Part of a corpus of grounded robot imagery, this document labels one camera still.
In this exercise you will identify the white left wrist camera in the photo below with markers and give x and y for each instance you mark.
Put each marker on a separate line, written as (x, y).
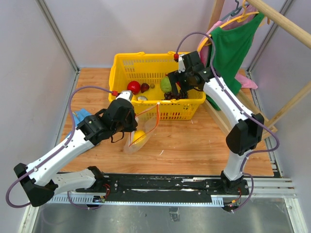
(126, 95)

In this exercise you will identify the yellow lemon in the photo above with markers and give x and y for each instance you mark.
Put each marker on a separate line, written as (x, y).
(139, 137)

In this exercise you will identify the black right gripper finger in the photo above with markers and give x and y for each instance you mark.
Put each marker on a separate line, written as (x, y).
(183, 88)
(174, 79)

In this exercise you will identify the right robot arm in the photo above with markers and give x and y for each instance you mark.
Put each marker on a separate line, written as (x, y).
(245, 127)

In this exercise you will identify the dark grape bunch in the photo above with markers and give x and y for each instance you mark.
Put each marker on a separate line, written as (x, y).
(178, 96)

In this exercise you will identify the grey hanger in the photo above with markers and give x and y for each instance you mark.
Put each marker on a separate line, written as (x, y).
(234, 12)

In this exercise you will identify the wooden clothes rack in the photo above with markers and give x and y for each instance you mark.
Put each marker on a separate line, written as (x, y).
(250, 98)

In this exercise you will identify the clear zip top bag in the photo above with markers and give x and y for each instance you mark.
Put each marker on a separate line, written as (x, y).
(148, 120)

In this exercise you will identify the yellow hanger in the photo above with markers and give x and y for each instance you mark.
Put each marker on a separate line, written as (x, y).
(246, 14)

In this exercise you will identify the yellow plastic basket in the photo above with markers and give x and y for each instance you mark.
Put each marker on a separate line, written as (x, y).
(151, 69)

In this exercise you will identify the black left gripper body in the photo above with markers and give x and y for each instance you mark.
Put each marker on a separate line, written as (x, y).
(128, 125)

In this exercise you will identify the green tank top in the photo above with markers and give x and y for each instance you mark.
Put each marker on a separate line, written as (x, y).
(230, 53)

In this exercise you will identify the pink shirt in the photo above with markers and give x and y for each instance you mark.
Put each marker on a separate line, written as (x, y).
(243, 77)

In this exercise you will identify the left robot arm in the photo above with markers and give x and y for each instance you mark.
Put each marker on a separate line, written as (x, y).
(41, 180)

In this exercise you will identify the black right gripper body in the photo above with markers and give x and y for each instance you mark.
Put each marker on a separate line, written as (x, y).
(184, 76)

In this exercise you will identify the dark red fig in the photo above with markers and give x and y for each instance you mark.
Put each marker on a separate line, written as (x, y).
(144, 87)

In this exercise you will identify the blue cloth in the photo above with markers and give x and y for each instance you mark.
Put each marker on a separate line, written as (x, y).
(80, 115)

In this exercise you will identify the white cable duct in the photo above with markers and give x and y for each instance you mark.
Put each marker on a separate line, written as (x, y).
(143, 199)

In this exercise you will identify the green cabbage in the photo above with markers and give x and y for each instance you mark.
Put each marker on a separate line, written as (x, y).
(165, 85)

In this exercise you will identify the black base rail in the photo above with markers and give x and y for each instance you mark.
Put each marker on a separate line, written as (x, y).
(172, 184)

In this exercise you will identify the red apple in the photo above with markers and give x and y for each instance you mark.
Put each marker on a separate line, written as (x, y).
(134, 87)

